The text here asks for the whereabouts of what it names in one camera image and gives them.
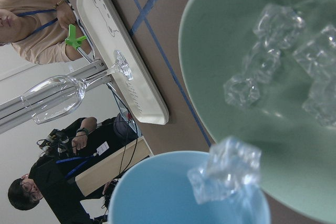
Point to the light blue plastic cup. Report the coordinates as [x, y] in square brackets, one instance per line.
[157, 190]

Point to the falling clear ice cube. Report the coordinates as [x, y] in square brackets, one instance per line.
[231, 165]

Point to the green ceramic bowl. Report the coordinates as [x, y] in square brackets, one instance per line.
[298, 154]

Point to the ice cubes in bowl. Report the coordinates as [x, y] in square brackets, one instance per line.
[284, 43]

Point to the cream bear tray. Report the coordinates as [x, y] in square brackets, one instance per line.
[107, 31]

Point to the green clamp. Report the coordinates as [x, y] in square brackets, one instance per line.
[72, 40]

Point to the clear wine glass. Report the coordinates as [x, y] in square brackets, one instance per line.
[60, 95]

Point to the person in black shirt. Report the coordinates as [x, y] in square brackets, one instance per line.
[70, 152]

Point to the person in beige shirt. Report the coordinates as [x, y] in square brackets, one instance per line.
[37, 30]

